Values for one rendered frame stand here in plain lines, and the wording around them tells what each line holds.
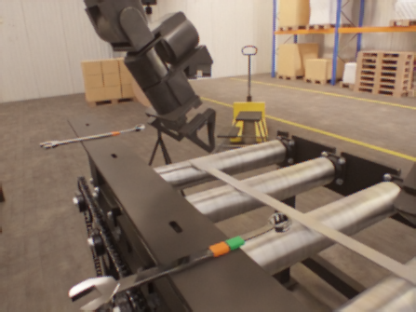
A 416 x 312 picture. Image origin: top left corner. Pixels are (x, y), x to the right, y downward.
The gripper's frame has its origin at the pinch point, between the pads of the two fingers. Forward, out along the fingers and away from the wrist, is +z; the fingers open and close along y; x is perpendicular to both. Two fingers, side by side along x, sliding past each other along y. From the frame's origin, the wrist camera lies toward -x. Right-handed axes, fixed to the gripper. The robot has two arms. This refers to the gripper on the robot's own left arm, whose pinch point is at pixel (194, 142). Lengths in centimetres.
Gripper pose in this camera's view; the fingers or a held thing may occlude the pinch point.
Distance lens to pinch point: 60.6
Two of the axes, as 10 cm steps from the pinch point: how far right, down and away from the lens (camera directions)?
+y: -6.3, -2.5, 7.3
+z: 4.2, 6.9, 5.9
